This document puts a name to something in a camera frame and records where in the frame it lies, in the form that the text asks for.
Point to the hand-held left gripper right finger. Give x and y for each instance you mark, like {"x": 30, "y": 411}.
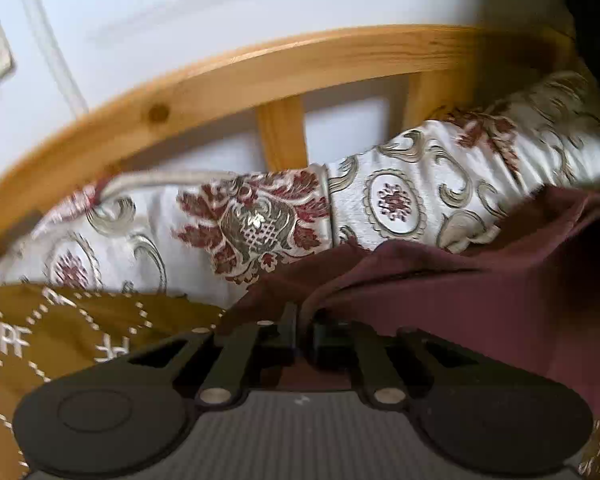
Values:
{"x": 325, "y": 335}

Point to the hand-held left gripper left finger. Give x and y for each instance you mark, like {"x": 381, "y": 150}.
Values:
{"x": 289, "y": 330}

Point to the maroon long-sleeve shirt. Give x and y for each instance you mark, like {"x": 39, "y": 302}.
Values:
{"x": 480, "y": 300}

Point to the white floral patterned pillow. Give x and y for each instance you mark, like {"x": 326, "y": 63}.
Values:
{"x": 405, "y": 200}

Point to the brown patterned blanket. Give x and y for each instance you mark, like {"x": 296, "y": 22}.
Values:
{"x": 55, "y": 320}

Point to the wooden bed frame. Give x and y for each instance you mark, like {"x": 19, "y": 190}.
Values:
{"x": 180, "y": 105}

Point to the white wall pipe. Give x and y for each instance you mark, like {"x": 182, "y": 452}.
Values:
{"x": 50, "y": 45}

